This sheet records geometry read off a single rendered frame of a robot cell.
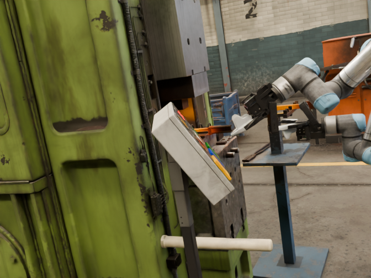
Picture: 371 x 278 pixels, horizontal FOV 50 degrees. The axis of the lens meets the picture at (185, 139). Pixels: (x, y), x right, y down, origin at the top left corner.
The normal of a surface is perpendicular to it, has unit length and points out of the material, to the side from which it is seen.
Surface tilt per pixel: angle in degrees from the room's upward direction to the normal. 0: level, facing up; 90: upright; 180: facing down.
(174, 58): 90
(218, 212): 90
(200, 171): 90
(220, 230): 90
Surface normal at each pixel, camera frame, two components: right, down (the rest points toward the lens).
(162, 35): -0.36, 0.25
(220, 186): 0.06, 0.19
